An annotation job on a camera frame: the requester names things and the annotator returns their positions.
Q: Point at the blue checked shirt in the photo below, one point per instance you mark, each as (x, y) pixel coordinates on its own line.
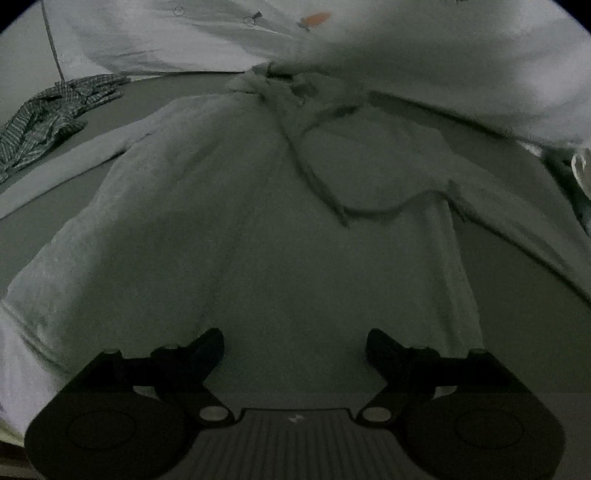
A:
(44, 124)

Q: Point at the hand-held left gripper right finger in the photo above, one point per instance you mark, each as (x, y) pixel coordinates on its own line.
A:
(379, 344)

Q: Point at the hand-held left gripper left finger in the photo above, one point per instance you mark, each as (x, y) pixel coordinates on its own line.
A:
(211, 344)

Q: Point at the white carrot print sheet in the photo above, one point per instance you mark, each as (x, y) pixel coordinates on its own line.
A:
(415, 46)

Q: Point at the plain white cloth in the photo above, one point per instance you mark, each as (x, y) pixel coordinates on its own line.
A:
(21, 369)

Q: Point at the grey fleece zip jacket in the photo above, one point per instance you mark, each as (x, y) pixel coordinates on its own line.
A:
(240, 221)

